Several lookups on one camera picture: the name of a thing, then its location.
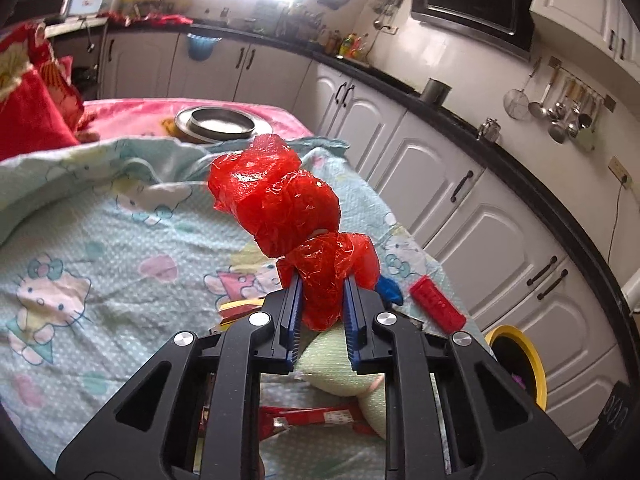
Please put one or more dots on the crumpled blue glove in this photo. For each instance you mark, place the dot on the crumpled blue glove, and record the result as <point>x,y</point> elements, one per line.
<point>389,290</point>

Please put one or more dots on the wall power outlet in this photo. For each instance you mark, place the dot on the wall power outlet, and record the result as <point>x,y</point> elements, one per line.
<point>619,170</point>

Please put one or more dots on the yellow-rimmed black bin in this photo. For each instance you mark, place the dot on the yellow-rimmed black bin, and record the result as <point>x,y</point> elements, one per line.
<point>530,350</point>

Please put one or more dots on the round metal basin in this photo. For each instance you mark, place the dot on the round metal basin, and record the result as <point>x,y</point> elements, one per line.
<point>220,122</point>

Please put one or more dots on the wall utensil rail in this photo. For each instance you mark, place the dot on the wall utensil rail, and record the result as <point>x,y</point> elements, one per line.
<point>582,80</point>

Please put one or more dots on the white kitchen base cabinets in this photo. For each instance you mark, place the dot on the white kitchen base cabinets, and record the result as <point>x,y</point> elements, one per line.
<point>415,160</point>

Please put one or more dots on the red cylindrical container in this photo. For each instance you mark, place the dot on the red cylindrical container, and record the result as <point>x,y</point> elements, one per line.
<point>436,304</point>

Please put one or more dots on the flat red wrapper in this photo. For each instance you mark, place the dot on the flat red wrapper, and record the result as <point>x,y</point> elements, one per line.
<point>310,417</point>

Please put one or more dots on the black kitchen countertop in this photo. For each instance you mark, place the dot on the black kitchen countertop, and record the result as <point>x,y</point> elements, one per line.
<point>525,160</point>

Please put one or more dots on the red cloth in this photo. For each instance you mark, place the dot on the red cloth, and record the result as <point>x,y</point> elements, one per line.
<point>150,19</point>

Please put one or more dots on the red patterned cushion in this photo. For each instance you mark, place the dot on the red patterned cushion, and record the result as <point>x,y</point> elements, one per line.
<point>30,110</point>

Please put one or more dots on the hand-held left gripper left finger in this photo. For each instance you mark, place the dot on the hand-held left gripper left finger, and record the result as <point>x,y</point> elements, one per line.
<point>292,320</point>

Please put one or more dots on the black range hood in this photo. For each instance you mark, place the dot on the black range hood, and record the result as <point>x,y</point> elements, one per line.
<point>470,0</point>

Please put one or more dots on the group of condiment bottles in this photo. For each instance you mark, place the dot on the group of condiment bottles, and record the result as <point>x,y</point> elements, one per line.
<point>349,45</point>

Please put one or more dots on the pale green cloth bag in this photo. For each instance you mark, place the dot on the pale green cloth bag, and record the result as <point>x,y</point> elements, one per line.
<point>340,375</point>

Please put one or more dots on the white wall cabinet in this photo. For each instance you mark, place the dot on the white wall cabinet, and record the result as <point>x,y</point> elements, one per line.
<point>585,10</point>

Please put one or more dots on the cartoon cat printed blanket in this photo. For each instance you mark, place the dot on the cartoon cat printed blanket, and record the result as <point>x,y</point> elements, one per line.
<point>125,260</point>

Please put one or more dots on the red plastic bag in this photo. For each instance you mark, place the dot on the red plastic bag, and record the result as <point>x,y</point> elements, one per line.
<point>280,195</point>

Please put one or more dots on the metal cup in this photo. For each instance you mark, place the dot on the metal cup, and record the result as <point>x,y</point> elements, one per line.
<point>435,91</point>

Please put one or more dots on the glass jar with metal lid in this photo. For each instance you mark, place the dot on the glass jar with metal lid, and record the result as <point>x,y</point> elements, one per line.
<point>490,131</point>

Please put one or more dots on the row of hanging metal utensils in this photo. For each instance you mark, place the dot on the row of hanging metal utensils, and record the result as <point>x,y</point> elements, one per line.
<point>560,120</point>

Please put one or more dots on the light blue storage box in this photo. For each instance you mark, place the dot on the light blue storage box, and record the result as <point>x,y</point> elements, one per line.
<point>85,1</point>

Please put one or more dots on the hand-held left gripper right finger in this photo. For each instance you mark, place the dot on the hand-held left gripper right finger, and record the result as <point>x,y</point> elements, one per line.
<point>352,320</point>

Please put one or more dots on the pink blanket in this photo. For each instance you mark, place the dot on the pink blanket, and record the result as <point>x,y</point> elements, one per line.
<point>135,115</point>

